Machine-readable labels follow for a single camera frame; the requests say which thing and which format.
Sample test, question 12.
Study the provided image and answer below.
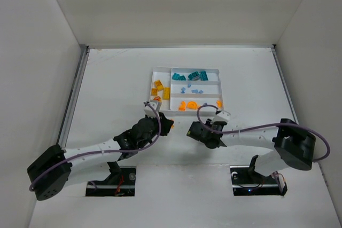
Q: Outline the yellow long lego brick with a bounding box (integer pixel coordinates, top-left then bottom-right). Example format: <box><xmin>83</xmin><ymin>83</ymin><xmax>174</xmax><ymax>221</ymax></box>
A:
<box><xmin>162</xmin><ymin>87</ymin><xmax>170</xmax><ymax>100</ymax></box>

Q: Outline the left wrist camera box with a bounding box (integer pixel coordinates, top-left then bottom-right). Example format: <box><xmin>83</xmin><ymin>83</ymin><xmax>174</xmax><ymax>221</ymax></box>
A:
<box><xmin>144</xmin><ymin>100</ymin><xmax>161</xmax><ymax>118</ymax></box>

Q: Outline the small orange square lego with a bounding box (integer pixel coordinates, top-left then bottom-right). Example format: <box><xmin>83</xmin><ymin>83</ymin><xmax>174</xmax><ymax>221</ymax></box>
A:
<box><xmin>151</xmin><ymin>88</ymin><xmax>158</xmax><ymax>96</ymax></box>

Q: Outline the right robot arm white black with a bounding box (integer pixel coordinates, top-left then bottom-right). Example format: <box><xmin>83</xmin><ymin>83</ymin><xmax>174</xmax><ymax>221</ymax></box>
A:
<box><xmin>186</xmin><ymin>119</ymin><xmax>316</xmax><ymax>177</ymax></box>

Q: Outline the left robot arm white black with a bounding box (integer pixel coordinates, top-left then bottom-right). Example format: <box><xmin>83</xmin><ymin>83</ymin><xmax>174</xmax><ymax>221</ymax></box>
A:
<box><xmin>27</xmin><ymin>112</ymin><xmax>174</xmax><ymax>201</ymax></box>

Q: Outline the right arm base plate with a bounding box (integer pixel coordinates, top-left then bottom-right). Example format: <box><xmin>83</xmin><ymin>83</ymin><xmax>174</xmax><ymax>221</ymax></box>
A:
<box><xmin>230</xmin><ymin>166</ymin><xmax>288</xmax><ymax>196</ymax></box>

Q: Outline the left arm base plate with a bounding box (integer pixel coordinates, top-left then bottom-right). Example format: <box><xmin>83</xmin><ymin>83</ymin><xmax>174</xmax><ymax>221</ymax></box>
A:
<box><xmin>85</xmin><ymin>166</ymin><xmax>137</xmax><ymax>197</ymax></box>

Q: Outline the teal curved lego brick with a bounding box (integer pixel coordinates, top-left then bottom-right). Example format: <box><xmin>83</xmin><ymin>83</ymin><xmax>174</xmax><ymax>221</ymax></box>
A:
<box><xmin>172</xmin><ymin>73</ymin><xmax>180</xmax><ymax>81</ymax></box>

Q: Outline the teal small lego brick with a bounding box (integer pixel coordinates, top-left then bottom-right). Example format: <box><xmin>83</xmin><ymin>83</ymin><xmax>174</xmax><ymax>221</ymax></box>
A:
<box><xmin>178</xmin><ymin>75</ymin><xmax>186</xmax><ymax>81</ymax></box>

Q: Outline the orange curved lego piece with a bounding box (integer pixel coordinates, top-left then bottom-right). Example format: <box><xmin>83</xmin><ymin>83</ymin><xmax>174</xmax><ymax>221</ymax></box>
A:
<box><xmin>178</xmin><ymin>101</ymin><xmax>186</xmax><ymax>111</ymax></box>

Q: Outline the teal round printed lego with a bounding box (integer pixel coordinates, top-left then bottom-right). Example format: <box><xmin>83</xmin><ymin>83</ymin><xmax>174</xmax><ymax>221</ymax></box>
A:
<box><xmin>188</xmin><ymin>71</ymin><xmax>201</xmax><ymax>81</ymax></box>

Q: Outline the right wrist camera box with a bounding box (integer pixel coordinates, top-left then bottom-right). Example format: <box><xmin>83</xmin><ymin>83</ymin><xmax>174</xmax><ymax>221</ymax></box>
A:
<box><xmin>212</xmin><ymin>110</ymin><xmax>231</xmax><ymax>123</ymax></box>

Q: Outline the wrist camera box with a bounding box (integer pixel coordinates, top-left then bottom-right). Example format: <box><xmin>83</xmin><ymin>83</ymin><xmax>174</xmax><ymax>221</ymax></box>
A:
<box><xmin>212</xmin><ymin>110</ymin><xmax>231</xmax><ymax>123</ymax></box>
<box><xmin>144</xmin><ymin>100</ymin><xmax>161</xmax><ymax>118</ymax></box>

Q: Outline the yellow curved lego brick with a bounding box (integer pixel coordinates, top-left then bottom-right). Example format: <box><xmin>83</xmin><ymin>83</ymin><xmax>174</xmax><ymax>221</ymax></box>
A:
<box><xmin>153</xmin><ymin>80</ymin><xmax>164</xmax><ymax>92</ymax></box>

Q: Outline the white divided sorting tray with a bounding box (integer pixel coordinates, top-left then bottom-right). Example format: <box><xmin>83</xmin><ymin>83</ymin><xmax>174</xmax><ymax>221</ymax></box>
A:
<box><xmin>149</xmin><ymin>67</ymin><xmax>224</xmax><ymax>116</ymax></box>

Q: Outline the orange arch lego piece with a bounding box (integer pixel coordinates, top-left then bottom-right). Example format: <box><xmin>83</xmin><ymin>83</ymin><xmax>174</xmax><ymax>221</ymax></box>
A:
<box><xmin>186</xmin><ymin>101</ymin><xmax>198</xmax><ymax>110</ymax></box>

